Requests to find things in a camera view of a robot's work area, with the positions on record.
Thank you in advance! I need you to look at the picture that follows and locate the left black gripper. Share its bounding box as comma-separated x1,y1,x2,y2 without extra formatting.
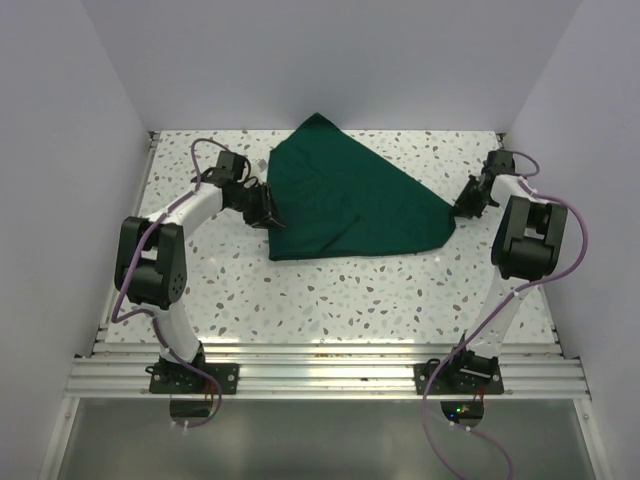
228,181,286,230

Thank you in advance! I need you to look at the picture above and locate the green surgical cloth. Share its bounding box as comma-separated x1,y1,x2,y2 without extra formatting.
267,113,456,261

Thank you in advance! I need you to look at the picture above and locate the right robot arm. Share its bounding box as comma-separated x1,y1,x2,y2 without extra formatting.
445,150,568,393

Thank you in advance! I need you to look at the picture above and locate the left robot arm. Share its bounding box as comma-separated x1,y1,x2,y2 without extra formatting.
111,150,285,393

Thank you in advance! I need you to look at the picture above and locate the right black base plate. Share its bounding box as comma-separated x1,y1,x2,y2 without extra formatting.
413,359,505,396

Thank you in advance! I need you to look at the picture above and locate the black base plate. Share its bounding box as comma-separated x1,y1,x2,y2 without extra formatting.
145,362,240,395
413,359,505,396

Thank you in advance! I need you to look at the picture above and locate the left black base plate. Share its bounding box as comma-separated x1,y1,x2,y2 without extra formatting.
145,362,240,395

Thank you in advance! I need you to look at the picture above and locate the aluminium mounting rail frame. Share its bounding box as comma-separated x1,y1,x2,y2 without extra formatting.
37,130,612,480

